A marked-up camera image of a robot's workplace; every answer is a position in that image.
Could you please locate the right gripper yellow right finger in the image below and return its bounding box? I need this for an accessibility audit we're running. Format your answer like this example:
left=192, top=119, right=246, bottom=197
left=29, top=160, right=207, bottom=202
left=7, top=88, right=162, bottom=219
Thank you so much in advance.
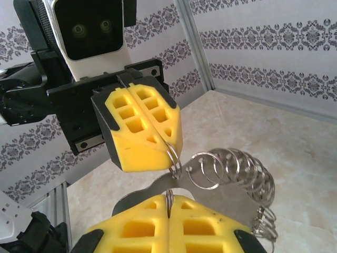
left=168, top=196, right=268, bottom=253

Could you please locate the metal keyring holder with rings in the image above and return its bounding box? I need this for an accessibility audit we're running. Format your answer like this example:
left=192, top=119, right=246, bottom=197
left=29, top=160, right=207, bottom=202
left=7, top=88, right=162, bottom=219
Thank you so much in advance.
left=112, top=142, right=279, bottom=247

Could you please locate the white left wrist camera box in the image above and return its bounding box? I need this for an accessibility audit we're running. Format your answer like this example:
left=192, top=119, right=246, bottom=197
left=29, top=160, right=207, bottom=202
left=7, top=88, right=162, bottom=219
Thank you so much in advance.
left=34, top=0, right=132, bottom=81

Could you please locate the aluminium left corner post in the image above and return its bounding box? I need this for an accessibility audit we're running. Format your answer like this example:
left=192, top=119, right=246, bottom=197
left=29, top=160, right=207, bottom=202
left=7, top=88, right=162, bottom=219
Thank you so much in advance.
left=173, top=0, right=220, bottom=92

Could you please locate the aluminium left side rail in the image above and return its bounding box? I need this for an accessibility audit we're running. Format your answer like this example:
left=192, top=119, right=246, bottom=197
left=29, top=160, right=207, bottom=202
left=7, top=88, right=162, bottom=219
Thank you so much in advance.
left=14, top=181, right=70, bottom=253

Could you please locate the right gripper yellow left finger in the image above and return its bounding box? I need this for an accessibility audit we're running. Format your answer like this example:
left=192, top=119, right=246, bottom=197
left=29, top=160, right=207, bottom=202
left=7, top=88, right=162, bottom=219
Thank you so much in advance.
left=70, top=194, right=170, bottom=253

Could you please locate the aluminium back wall rail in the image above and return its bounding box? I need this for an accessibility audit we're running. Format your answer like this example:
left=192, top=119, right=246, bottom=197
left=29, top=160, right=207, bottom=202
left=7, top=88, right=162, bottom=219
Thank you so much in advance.
left=210, top=88, right=337, bottom=122

